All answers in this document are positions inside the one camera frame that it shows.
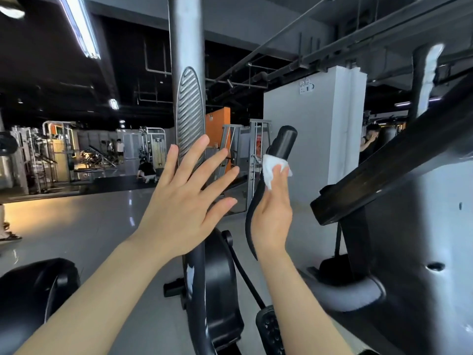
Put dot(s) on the person's right hand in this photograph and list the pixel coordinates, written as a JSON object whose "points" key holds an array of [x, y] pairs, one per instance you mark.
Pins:
{"points": [[272, 218]]}

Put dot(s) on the person's right forearm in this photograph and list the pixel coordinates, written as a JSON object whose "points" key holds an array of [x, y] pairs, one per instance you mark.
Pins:
{"points": [[299, 314]]}

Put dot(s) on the weight bench rack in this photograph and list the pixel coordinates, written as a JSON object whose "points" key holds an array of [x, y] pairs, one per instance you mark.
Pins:
{"points": [[255, 144]]}

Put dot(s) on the person's left hand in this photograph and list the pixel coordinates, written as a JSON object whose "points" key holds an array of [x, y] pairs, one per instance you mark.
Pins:
{"points": [[181, 214]]}

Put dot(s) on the black elliptical machine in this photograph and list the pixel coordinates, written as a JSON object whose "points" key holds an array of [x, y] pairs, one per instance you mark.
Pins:
{"points": [[33, 292], [414, 233]]}

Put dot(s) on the long ceiling tube light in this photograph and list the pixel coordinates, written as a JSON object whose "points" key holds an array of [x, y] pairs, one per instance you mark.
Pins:
{"points": [[77, 25]]}

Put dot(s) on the person's left forearm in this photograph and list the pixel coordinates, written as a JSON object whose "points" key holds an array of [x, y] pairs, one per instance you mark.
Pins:
{"points": [[96, 307]]}

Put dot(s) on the small ceiling spot light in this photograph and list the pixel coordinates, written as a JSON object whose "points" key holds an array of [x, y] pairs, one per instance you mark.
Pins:
{"points": [[114, 104]]}

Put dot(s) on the white wet wipe sheet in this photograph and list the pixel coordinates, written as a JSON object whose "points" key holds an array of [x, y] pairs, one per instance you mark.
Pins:
{"points": [[272, 160]]}

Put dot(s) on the white gym machine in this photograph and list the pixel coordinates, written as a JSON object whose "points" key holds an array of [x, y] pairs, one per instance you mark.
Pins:
{"points": [[154, 148]]}

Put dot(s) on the round bulb ceiling fixture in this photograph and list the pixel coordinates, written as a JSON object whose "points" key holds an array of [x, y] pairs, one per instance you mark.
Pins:
{"points": [[9, 9]]}

